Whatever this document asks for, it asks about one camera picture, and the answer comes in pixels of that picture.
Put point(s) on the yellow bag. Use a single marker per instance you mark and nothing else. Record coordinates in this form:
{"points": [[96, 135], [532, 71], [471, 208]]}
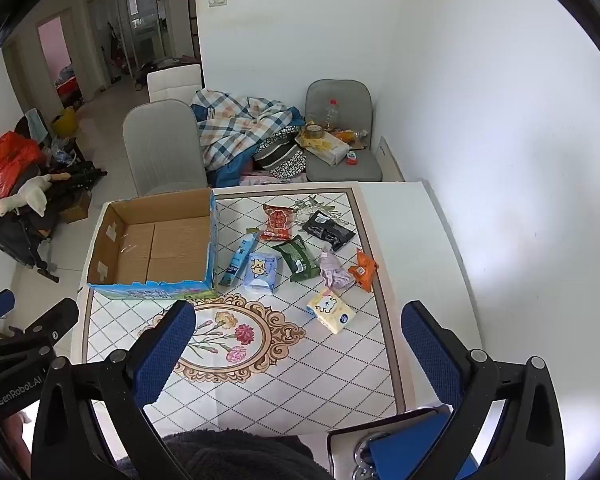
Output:
{"points": [[65, 122]]}

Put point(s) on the red snack packet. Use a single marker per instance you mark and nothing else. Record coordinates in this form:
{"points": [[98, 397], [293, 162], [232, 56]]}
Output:
{"points": [[277, 222]]}

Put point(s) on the dark fleece clothing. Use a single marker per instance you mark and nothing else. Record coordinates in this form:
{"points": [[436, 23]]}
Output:
{"points": [[230, 455]]}

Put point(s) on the yellow white package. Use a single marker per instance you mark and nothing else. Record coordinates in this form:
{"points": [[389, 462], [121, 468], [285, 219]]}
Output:
{"points": [[330, 149]]}

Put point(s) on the striped black white bag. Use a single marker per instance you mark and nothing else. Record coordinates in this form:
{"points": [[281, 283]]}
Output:
{"points": [[280, 152]]}

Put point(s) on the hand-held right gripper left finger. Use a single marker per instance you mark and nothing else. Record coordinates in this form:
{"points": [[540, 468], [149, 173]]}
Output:
{"points": [[165, 355]]}

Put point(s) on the white board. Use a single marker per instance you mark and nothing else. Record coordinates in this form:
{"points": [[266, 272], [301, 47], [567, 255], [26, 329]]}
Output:
{"points": [[390, 160]]}

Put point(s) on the blue tube packet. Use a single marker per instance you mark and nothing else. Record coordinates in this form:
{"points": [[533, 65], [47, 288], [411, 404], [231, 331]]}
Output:
{"points": [[237, 257]]}

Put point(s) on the blue cloth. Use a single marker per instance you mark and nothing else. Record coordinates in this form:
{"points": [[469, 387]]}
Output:
{"points": [[227, 175]]}

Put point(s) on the clear plastic bottle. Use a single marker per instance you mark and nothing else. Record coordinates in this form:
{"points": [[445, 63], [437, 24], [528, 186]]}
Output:
{"points": [[331, 115]]}

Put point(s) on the light blue tissue pack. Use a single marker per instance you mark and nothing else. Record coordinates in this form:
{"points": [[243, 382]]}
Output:
{"points": [[261, 272]]}

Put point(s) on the white goose plush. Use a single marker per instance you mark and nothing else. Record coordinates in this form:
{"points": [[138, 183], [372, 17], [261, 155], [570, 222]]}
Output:
{"points": [[32, 192]]}

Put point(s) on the pink cloth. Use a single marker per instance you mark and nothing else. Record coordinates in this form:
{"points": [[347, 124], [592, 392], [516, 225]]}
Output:
{"points": [[265, 178]]}

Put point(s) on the small red box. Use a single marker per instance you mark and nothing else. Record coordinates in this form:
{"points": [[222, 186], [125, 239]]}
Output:
{"points": [[352, 158]]}

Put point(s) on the yellow tissue pack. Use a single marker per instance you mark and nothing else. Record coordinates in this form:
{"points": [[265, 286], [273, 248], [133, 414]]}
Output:
{"points": [[330, 310]]}

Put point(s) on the light blue face mask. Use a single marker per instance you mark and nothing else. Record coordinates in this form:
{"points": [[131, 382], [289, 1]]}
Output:
{"points": [[36, 124]]}

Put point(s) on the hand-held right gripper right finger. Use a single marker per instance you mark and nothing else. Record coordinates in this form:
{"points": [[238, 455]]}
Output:
{"points": [[430, 355]]}

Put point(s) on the glass sliding door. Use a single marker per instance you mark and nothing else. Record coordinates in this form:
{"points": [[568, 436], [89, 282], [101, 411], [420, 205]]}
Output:
{"points": [[130, 25]]}

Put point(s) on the patterned floral tablecloth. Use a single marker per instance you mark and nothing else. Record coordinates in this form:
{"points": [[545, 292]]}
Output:
{"points": [[330, 375]]}

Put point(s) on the orange snack packet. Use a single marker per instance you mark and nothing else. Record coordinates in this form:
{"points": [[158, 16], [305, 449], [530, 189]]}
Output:
{"points": [[364, 270]]}

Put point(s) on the orange plastic bag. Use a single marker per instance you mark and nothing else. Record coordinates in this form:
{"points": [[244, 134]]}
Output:
{"points": [[5, 160]]}

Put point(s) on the person's left forearm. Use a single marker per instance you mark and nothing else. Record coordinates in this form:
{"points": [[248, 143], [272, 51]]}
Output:
{"points": [[17, 432]]}

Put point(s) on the grey cushioned chair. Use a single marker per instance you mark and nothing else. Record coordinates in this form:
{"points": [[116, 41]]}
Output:
{"points": [[352, 100]]}

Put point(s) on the green snack packet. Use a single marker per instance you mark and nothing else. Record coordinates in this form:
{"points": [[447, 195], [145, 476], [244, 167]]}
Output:
{"points": [[295, 259]]}

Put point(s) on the plaid blanket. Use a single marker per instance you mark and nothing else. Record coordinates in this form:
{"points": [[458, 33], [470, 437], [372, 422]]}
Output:
{"points": [[230, 125]]}

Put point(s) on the tape roll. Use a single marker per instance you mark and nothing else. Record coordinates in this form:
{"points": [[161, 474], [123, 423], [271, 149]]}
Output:
{"points": [[305, 133]]}

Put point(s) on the lilac packet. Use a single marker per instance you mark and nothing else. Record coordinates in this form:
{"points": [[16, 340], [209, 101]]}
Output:
{"points": [[332, 270]]}

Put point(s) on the black snack packet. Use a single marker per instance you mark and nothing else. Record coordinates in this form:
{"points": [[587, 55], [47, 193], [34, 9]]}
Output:
{"points": [[327, 230]]}

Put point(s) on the black stroller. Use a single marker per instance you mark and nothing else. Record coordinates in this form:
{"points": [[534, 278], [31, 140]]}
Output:
{"points": [[25, 240]]}

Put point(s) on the blue printed cardboard box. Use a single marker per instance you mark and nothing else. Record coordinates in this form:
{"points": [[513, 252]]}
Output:
{"points": [[155, 250]]}

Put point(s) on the small brown cardboard box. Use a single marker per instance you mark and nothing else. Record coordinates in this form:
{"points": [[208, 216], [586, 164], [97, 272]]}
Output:
{"points": [[76, 208]]}

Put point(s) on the red bedding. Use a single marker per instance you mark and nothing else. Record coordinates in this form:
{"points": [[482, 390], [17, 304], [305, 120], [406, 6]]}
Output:
{"points": [[67, 85]]}

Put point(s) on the white chair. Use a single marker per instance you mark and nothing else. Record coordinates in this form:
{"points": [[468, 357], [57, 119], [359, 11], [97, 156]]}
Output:
{"points": [[172, 82]]}

